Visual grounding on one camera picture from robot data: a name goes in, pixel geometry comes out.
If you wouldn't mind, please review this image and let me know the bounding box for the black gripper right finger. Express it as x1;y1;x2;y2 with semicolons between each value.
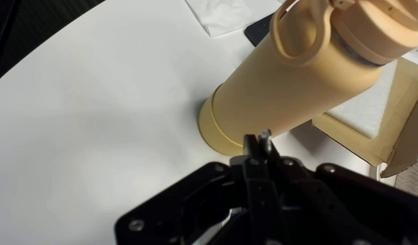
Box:
261;128;418;245

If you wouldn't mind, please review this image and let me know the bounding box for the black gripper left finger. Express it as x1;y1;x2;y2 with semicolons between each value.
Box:
114;133;277;245

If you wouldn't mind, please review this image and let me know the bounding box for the white sheet in carton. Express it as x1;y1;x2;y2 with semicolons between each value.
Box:
327;60;400;140

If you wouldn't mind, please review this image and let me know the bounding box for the open cardboard box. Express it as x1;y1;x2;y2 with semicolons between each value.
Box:
311;57;418;179

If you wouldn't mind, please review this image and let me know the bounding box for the tan water bottle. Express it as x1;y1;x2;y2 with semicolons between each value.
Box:
198;0;418;158

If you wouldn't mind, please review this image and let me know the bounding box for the flat black remote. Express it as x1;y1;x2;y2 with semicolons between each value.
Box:
243;12;277;47

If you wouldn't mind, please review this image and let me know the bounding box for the folded white napkin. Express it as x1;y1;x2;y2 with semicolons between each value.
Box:
184;0;284;38

